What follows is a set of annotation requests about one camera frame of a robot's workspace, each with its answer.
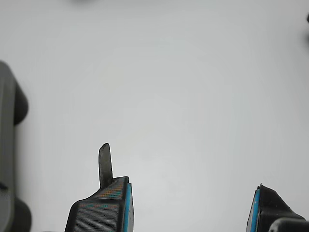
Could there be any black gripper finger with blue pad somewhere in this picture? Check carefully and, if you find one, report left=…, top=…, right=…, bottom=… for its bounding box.
left=64, top=143, right=135, bottom=232
left=245, top=183, right=307, bottom=232

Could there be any gray holder with black legs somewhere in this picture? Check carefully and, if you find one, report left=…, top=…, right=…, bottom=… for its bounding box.
left=0, top=60, right=32, bottom=232

